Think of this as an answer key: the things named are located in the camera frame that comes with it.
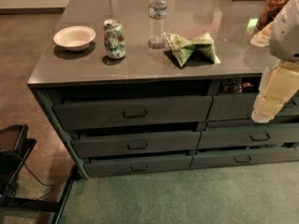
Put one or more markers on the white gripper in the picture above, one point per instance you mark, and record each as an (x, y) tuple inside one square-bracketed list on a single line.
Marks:
[(286, 34)]

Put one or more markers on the grey drawer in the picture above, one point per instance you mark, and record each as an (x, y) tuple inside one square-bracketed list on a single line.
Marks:
[(233, 106), (249, 136), (138, 165), (132, 112), (212, 159), (126, 144)]

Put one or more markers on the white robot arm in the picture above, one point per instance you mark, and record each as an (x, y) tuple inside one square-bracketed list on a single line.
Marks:
[(284, 33)]

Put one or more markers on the grey drawer cabinet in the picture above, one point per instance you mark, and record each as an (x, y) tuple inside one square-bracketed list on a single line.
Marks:
[(62, 76)]

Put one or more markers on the snack bags in shelf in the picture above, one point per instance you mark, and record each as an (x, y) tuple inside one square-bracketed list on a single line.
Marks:
[(240, 84)]

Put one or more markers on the large snack jar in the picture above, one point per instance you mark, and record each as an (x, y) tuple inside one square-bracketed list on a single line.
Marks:
[(270, 10)]

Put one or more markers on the green chip bag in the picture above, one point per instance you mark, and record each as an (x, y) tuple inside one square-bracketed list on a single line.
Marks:
[(182, 48)]

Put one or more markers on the clear plastic water bottle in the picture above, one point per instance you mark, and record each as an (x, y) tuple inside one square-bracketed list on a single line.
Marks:
[(157, 14)]

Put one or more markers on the green white soda can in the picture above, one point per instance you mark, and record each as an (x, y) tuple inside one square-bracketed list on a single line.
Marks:
[(114, 39)]

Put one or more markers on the white paper bowl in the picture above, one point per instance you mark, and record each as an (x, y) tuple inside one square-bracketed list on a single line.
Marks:
[(75, 38)]

